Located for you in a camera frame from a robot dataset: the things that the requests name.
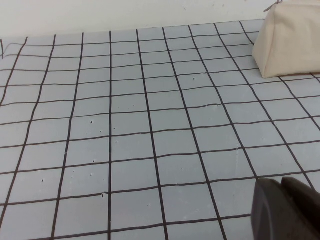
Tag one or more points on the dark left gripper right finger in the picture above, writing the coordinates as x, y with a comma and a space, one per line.
305, 212

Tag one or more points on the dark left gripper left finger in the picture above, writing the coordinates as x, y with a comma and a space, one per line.
268, 215

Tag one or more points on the cream canvas pencil case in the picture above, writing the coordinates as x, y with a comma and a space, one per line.
287, 40

